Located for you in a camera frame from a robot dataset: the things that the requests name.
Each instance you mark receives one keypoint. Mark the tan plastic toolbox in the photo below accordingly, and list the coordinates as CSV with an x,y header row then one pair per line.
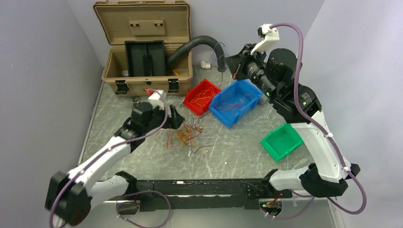
x,y
143,34

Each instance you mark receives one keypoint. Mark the blue plastic bin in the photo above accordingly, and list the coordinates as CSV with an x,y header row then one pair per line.
x,y
232,103

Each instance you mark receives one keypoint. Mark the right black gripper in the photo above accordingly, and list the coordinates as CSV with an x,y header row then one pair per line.
x,y
235,61

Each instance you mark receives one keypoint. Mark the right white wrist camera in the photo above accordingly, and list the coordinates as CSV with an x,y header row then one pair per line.
x,y
270,37

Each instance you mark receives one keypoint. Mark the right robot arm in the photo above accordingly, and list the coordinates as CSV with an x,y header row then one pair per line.
x,y
274,76

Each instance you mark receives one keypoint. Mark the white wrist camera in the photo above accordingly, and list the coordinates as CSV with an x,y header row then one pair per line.
x,y
270,37
156,98

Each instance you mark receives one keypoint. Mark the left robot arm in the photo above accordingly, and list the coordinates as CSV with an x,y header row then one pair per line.
x,y
72,195

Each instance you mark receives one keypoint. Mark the yellow tool in toolbox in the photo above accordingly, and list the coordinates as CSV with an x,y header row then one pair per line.
x,y
175,73

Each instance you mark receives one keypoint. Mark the grey plastic case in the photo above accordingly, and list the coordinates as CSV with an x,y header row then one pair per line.
x,y
263,100

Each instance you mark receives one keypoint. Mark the white pipe fitting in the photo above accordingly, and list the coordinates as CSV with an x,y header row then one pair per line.
x,y
205,65

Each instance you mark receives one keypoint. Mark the red plastic bin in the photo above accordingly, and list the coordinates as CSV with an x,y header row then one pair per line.
x,y
199,98

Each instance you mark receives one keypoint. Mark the green plastic bin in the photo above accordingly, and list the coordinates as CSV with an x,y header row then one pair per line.
x,y
280,142

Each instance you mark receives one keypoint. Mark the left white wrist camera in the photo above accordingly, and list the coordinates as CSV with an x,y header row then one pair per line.
x,y
156,98

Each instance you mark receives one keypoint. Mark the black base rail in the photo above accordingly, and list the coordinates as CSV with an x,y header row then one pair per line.
x,y
202,194

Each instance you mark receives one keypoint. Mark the silver wrench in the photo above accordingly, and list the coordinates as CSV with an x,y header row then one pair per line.
x,y
136,99

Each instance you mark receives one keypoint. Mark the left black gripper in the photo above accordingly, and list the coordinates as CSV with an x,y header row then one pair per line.
x,y
175,120

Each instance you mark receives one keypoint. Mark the black toolbox tray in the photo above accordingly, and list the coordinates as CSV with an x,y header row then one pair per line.
x,y
145,58

